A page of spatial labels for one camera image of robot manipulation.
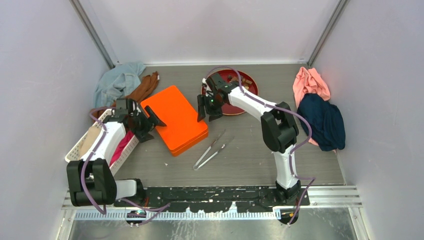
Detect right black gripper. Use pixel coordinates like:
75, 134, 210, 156
196, 94, 225, 123

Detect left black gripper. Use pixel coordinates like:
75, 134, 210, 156
129, 106, 165, 143

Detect orange box lid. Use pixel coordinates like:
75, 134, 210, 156
141, 85, 209, 150

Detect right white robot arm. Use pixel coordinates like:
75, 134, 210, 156
197, 73, 301, 206

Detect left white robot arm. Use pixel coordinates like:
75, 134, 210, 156
66, 98, 166, 213

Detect orange compartment box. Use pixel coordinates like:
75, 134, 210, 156
169, 130, 209, 157

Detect red round plate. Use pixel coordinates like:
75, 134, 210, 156
209, 69, 259, 116

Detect magenta cloth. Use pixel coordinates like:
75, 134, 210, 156
109, 130, 134, 166

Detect light blue cloth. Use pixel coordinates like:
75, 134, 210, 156
93, 61, 146, 109

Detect beige cloth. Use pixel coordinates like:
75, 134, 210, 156
78, 126, 101, 159

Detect white plastic basket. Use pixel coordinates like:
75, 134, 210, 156
64, 120, 139, 175

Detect pink cloth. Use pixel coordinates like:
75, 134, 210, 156
292, 66, 331, 147

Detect navy blue cloth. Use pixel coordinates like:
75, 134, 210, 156
297, 93, 346, 152

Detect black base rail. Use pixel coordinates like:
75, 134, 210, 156
127, 186, 310, 213

